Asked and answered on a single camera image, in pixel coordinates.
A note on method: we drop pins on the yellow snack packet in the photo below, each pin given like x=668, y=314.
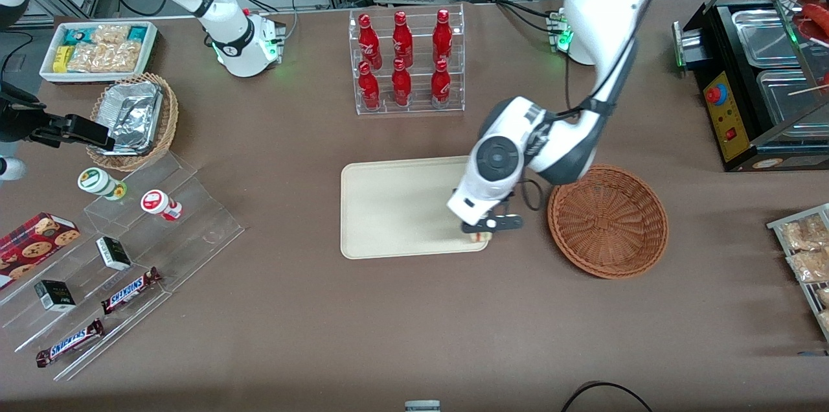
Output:
x=61, y=59

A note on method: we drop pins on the aluminium foil container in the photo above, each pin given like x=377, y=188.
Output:
x=129, y=115

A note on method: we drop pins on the steel machine pan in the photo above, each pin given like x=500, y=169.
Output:
x=787, y=104
x=764, y=36

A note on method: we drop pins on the black hot dog machine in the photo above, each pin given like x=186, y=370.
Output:
x=712, y=43

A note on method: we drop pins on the triangular sandwich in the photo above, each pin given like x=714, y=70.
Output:
x=480, y=238

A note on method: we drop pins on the red cola bottle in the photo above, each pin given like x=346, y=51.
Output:
x=403, y=41
x=441, y=87
x=369, y=89
x=369, y=43
x=442, y=39
x=401, y=87

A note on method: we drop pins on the cream plastic tray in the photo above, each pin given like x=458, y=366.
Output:
x=395, y=208

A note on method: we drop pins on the small black box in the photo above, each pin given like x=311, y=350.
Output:
x=114, y=253
x=55, y=296

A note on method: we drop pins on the clear acrylic bottle rack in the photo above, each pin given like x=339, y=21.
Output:
x=421, y=111

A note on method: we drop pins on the tan wicker basket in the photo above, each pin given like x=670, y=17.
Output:
x=170, y=120

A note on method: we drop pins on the large clear cracker bag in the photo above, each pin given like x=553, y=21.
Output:
x=107, y=57

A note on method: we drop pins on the clear bagged pastry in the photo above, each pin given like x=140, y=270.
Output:
x=803, y=234
x=824, y=297
x=809, y=266
x=825, y=320

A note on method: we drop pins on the teal snack packet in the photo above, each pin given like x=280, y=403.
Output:
x=136, y=34
x=73, y=36

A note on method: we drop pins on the clear acrylic step display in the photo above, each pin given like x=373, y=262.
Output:
x=194, y=230

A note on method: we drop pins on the red sausage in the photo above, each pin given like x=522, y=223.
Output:
x=817, y=15

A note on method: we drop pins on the tray of wrapped snacks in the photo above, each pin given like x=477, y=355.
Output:
x=777, y=225

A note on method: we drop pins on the brown round wicker basket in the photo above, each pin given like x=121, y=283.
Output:
x=609, y=224

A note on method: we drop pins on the brown Snickers bar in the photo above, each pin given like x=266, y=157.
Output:
x=131, y=290
x=70, y=343

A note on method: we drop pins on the green lidded yogurt cup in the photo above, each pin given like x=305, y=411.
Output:
x=96, y=181

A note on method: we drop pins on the small grey device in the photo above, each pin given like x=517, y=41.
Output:
x=422, y=406

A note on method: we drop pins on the red lidded yogurt cup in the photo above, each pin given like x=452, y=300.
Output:
x=157, y=202

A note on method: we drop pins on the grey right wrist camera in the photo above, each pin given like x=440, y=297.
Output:
x=10, y=169

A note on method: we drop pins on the white rectangular snack bin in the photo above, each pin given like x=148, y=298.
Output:
x=150, y=49

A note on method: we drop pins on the red cookie box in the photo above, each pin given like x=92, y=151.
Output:
x=35, y=240

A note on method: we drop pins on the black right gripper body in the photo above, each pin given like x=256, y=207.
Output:
x=18, y=124

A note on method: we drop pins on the small clear cracker bag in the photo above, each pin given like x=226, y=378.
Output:
x=110, y=33

